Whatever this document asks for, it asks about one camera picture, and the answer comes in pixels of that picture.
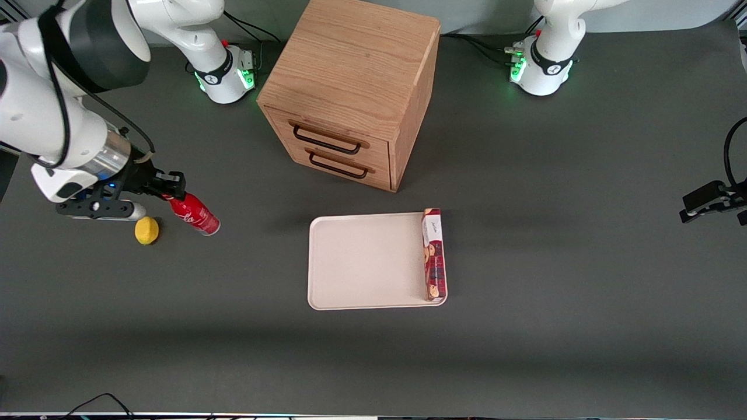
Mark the black looped gripper cable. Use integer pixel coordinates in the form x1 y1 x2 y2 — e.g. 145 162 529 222
722 116 747 188

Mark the cream plastic tray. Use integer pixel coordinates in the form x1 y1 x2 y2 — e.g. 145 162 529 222
307 211 449 311

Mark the yellow lemon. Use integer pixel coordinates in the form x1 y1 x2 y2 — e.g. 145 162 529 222
134 216 160 246

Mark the black metal drawer handle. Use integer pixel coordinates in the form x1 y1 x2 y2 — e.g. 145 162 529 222
308 151 370 180
291 124 363 156

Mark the wooden drawer cabinet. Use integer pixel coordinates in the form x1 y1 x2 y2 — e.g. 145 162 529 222
256 0 442 194

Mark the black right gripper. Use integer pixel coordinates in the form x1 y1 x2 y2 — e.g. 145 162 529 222
112 150 187 203

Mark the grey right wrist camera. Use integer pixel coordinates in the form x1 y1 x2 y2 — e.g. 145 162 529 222
55 190 147 222

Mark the black cable at table edge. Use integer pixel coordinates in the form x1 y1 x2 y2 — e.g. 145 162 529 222
61 392 136 420

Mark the black arm base cable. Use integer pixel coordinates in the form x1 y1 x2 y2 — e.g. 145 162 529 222
440 31 519 66
220 10 282 45

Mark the black right arm base cable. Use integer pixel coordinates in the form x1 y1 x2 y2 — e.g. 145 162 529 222
220 10 282 45

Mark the red cookie box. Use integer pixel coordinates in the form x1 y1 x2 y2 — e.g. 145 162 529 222
421 208 448 302

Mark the black left arm base cable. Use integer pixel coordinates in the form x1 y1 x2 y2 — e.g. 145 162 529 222
440 31 519 66

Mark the black cable along right arm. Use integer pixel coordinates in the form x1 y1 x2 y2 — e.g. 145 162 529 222
36 0 157 171

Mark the wooden drawer front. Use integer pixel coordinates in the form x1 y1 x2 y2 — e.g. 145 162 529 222
262 106 391 170
278 139 392 193

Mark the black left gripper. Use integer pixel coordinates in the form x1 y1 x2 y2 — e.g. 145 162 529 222
679 178 747 226

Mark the red coke bottle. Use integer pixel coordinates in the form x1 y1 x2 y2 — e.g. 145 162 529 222
167 191 222 237

